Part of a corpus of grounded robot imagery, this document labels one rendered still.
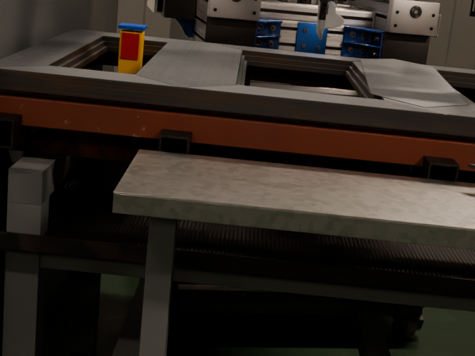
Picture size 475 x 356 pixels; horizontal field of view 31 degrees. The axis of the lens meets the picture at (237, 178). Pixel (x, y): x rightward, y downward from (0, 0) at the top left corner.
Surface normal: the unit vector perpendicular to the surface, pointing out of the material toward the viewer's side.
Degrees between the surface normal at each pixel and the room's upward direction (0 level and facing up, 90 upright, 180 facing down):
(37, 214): 90
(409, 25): 90
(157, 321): 90
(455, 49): 90
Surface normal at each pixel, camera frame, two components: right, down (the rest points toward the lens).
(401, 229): -0.03, 0.25
